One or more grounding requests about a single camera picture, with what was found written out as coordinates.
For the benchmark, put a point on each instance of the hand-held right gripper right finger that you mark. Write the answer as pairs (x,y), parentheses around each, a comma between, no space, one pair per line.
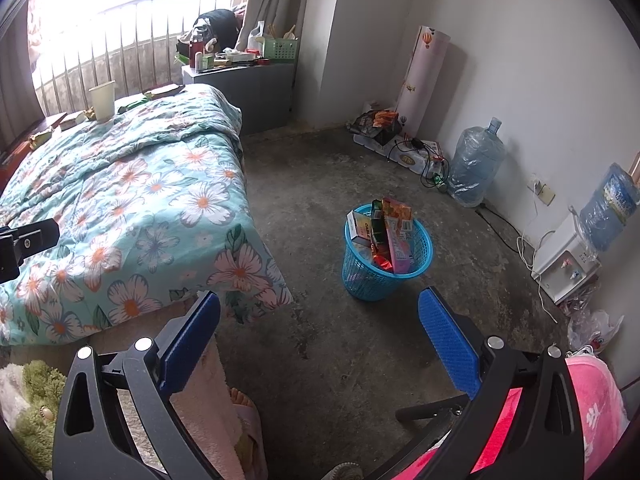
(447,340)

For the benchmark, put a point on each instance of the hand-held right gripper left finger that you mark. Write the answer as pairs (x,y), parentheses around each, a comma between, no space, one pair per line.
(192,340)

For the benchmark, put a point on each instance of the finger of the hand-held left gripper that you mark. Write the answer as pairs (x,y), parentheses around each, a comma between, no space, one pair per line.
(37,237)

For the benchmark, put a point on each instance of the blue plastic basket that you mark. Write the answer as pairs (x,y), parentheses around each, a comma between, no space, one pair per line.
(370,282)

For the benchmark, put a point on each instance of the pink snack packet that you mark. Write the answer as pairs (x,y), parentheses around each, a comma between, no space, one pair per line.
(401,255)

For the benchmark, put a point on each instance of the orange yellow snack packet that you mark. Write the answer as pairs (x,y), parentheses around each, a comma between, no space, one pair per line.
(398,212)

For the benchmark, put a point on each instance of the person's beige fleece leg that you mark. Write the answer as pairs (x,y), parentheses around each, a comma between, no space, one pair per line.
(210,390)

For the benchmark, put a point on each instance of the red-brown wooden nightstand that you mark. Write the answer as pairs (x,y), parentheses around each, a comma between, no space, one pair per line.
(15,152)

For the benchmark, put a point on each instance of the gold foil wrapper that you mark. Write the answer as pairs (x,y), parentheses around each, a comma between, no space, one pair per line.
(41,136)

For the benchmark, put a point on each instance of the beige slipper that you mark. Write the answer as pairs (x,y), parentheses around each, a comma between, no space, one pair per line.
(250,425)

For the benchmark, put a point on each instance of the floral teal blanket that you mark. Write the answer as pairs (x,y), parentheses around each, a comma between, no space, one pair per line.
(150,185)

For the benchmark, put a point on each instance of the small tan snack packet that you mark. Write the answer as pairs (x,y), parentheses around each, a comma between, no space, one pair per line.
(75,119)

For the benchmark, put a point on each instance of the white water dispenser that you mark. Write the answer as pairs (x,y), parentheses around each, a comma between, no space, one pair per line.
(560,260)

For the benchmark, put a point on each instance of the white paper cup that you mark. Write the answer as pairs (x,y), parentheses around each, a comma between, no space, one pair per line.
(102,102)

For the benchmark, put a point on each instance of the white plastic bag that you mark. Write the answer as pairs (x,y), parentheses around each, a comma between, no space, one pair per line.
(597,330)

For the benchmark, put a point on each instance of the fluffy green white robe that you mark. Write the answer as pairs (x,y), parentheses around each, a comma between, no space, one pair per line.
(35,415)

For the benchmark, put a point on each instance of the pink printed fleece cloth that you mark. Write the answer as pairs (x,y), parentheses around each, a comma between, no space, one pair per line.
(595,410)

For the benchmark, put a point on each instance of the green snack wrapper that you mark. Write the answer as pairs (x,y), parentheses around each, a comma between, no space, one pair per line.
(132,104)

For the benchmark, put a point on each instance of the white shoe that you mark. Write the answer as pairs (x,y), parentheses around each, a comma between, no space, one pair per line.
(345,472)

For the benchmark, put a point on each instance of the empty clear water jug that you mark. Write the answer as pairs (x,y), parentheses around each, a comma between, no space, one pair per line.
(475,165)

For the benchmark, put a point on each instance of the white printed carton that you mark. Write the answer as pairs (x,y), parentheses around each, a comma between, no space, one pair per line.
(400,157)

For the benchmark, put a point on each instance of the brown biscuit wrapper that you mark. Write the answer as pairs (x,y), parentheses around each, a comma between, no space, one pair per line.
(165,91)

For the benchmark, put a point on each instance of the blue water dispenser bottle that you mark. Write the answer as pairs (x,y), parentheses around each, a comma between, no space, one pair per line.
(607,205)

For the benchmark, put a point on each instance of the pile of snack bags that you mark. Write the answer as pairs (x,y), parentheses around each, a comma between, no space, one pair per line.
(377,121)

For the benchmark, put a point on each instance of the red thermos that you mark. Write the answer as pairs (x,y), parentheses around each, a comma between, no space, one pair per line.
(194,47)

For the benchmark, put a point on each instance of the grey cabinet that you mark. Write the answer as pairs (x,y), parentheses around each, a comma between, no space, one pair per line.
(260,95)

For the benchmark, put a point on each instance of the printed wallpaper roll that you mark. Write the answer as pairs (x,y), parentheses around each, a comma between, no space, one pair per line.
(425,80)

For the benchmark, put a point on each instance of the black bag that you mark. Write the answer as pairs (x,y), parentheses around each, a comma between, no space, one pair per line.
(220,22)

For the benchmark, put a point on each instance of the white plastic jug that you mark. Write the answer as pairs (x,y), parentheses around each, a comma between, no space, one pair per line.
(256,37)

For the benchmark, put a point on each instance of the green plastic storage basket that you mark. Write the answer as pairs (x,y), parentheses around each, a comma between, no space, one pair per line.
(281,50)

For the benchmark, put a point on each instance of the wall socket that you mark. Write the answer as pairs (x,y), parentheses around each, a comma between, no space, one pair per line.
(545,194)

